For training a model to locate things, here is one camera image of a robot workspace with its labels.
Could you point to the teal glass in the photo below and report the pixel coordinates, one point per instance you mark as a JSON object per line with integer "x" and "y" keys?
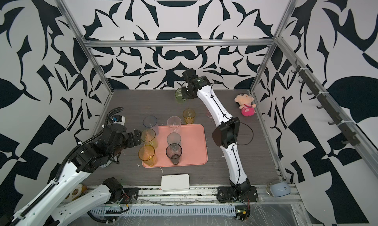
{"x": 174, "y": 138}

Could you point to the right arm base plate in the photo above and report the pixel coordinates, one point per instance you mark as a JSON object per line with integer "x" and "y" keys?
{"x": 227, "y": 194}

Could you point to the yellow-green glass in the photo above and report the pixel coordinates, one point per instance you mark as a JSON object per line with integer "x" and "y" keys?
{"x": 148, "y": 137}

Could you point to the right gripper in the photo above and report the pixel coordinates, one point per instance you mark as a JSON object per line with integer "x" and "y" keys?
{"x": 184, "y": 93}

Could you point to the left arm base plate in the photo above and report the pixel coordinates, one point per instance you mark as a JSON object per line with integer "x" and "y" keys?
{"x": 129, "y": 194}

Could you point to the brown white plush toy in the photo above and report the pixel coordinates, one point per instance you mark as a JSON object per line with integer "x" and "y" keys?
{"x": 78, "y": 191}

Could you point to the dark grey glass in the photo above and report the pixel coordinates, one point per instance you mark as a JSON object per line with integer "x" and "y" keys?
{"x": 174, "y": 153}

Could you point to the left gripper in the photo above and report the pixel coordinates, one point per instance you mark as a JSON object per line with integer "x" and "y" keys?
{"x": 131, "y": 141}

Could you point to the amber tall glass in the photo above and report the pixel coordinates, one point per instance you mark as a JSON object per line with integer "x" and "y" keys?
{"x": 147, "y": 155}

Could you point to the clear tall glass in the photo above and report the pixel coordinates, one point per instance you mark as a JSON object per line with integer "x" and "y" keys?
{"x": 174, "y": 123}

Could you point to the pink tray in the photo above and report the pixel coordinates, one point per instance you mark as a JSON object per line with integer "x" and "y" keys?
{"x": 193, "y": 143}

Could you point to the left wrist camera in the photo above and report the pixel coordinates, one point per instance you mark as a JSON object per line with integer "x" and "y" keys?
{"x": 118, "y": 119}

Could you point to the blue-purple glass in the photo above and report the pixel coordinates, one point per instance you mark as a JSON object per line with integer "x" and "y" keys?
{"x": 151, "y": 122}

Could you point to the wall hook rail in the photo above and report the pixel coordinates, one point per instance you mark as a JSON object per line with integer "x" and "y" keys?
{"x": 328, "y": 104}

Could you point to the green small glass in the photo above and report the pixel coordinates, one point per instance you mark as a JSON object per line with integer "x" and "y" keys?
{"x": 178, "y": 96}

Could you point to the grey white dish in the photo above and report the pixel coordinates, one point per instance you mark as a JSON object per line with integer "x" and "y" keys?
{"x": 278, "y": 188}

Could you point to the pink plush doll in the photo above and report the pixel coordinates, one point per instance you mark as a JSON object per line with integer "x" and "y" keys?
{"x": 246, "y": 105}

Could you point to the pink glass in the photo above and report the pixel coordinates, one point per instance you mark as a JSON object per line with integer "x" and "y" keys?
{"x": 209, "y": 114}

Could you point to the white cable duct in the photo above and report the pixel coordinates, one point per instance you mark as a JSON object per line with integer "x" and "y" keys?
{"x": 183, "y": 210}

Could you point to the yellow short glass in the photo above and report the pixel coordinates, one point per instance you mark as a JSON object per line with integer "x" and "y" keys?
{"x": 189, "y": 116}

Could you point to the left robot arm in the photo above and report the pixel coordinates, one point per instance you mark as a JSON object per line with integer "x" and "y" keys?
{"x": 81, "y": 162}

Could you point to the white box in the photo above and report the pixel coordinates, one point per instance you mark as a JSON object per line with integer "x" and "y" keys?
{"x": 174, "y": 183}

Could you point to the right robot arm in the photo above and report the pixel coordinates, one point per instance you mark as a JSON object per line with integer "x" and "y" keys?
{"x": 226, "y": 131}

